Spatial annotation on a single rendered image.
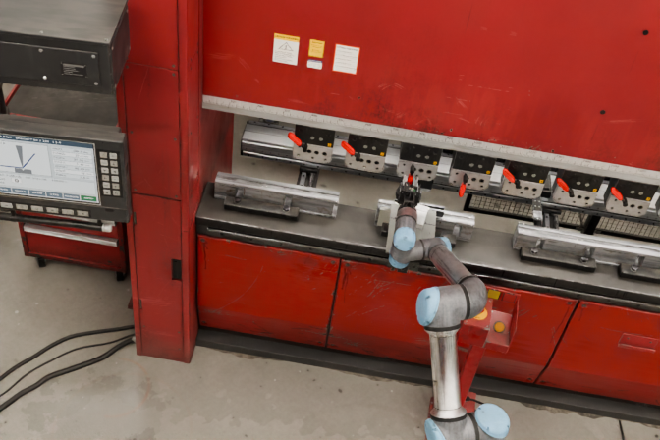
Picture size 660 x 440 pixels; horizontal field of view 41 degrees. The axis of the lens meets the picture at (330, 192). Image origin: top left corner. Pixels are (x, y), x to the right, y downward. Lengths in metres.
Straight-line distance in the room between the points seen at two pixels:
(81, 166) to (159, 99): 0.38
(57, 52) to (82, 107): 1.27
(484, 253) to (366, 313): 0.59
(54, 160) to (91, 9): 0.50
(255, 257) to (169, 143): 0.72
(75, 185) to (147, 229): 0.64
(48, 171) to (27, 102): 1.05
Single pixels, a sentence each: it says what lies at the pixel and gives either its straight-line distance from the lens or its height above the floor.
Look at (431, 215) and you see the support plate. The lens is 3.46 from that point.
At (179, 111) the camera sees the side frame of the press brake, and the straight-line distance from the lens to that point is 3.04.
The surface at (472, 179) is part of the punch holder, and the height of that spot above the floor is 1.21.
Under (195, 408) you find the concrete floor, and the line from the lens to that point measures 4.00.
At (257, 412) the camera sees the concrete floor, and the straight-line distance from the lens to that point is 3.99.
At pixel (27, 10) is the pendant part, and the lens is 2.70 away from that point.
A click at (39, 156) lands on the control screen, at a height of 1.50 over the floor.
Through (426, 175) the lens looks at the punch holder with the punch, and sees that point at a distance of 3.32.
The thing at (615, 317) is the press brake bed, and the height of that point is 0.70.
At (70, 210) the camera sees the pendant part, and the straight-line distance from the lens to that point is 3.00.
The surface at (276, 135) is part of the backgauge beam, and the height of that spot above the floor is 0.98.
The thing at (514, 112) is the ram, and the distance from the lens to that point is 3.13.
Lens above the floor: 3.40
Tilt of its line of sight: 44 degrees down
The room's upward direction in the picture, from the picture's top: 9 degrees clockwise
